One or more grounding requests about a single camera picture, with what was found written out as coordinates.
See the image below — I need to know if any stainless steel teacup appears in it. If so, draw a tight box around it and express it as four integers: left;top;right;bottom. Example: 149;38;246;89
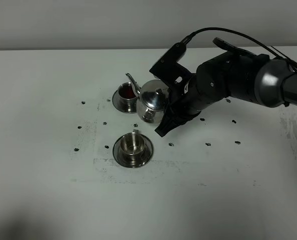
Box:
119;130;146;157
117;82;138;105

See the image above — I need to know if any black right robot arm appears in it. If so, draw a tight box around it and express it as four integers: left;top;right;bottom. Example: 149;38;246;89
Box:
150;51;297;137

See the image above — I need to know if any near stainless steel teacup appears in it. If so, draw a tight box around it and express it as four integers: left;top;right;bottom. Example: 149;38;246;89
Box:
119;130;146;157

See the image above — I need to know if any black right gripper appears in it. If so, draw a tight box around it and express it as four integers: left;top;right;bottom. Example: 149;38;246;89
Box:
155;74;226;137

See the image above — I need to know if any far stainless steel saucer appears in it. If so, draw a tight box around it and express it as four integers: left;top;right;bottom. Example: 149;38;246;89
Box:
112;90;138;114

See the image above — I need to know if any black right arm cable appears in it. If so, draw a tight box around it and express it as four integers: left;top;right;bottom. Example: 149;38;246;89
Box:
180;27;297;73

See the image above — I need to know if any stainless steel teapot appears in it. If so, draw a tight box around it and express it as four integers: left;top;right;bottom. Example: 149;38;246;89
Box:
125;73;169;125

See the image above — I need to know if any far stainless steel teacup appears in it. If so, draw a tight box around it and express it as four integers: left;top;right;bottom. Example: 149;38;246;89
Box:
117;82;138;105

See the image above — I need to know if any near stainless steel saucer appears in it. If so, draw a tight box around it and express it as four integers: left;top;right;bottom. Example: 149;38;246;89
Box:
112;134;154;168

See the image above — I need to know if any stainless steel saucer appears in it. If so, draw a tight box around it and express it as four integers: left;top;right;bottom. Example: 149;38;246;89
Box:
112;90;138;114
112;134;154;168

